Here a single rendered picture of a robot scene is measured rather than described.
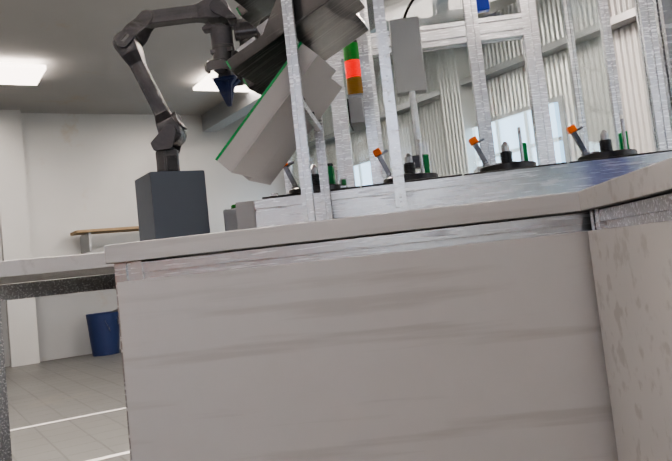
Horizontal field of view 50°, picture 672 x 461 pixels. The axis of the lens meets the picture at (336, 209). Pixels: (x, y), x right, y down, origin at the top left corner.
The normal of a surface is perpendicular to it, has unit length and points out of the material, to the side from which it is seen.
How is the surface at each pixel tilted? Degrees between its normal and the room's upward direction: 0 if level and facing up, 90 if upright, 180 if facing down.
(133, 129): 90
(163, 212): 90
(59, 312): 90
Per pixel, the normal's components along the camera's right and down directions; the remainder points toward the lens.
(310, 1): -0.27, -0.04
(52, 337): 0.51, -0.11
